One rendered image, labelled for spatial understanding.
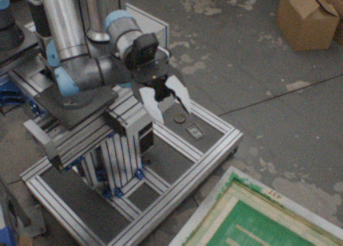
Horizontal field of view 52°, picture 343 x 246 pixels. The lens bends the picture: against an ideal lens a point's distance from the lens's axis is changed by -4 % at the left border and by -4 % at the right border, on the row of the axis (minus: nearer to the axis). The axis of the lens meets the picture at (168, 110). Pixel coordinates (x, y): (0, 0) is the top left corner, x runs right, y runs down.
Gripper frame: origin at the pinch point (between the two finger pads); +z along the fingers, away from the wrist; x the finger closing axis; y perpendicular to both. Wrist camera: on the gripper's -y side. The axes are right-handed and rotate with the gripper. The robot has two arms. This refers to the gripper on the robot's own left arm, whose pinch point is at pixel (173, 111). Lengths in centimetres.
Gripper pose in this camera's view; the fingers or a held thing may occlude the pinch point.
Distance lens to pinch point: 66.0
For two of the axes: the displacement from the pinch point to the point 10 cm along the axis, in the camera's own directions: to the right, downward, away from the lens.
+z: 3.9, 6.8, -6.2
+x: -9.1, 3.8, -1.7
